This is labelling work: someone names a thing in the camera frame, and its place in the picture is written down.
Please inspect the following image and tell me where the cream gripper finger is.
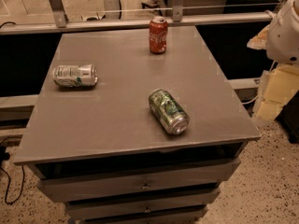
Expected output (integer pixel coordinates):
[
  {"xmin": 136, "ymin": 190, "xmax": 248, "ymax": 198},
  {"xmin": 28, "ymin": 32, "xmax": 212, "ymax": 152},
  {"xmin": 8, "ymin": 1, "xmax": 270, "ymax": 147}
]
[{"xmin": 255, "ymin": 64, "xmax": 299, "ymax": 120}]

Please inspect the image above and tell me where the white green 7up can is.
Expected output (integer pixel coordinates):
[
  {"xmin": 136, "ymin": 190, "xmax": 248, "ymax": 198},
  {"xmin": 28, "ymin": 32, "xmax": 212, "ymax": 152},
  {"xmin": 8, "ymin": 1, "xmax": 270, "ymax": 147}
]
[{"xmin": 52, "ymin": 64, "xmax": 98, "ymax": 88}]

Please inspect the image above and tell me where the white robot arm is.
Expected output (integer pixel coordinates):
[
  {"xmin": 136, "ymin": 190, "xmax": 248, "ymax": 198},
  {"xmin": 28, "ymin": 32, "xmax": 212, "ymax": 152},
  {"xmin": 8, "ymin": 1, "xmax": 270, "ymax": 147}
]
[{"xmin": 255, "ymin": 0, "xmax": 299, "ymax": 120}]

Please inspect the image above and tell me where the green soda can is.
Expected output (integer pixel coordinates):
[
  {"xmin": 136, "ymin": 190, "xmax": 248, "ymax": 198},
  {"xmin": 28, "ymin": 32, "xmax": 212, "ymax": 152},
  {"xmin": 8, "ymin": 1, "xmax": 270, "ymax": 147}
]
[{"xmin": 149, "ymin": 89, "xmax": 190, "ymax": 135}]

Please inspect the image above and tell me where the red Coca-Cola can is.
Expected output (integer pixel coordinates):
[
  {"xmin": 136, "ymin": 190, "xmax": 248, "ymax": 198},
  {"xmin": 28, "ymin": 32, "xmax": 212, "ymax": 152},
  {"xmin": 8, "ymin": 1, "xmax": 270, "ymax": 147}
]
[{"xmin": 149, "ymin": 16, "xmax": 168, "ymax": 54}]

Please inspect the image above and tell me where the grey drawer cabinet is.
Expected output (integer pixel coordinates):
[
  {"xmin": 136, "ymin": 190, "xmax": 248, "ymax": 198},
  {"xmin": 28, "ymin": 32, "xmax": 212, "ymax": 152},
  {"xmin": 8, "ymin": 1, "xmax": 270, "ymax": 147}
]
[{"xmin": 14, "ymin": 26, "xmax": 260, "ymax": 224}]

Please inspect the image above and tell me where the metal railing frame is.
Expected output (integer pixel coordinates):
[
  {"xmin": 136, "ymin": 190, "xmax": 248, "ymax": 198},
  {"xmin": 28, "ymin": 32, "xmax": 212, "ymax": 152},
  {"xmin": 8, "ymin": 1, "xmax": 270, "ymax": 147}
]
[{"xmin": 0, "ymin": 0, "xmax": 299, "ymax": 36}]

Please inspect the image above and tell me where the black floor cable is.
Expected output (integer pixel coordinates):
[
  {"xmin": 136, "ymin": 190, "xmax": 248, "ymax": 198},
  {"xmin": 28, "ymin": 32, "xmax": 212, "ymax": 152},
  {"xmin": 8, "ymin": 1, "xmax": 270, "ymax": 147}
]
[{"xmin": 0, "ymin": 135, "xmax": 26, "ymax": 205}]

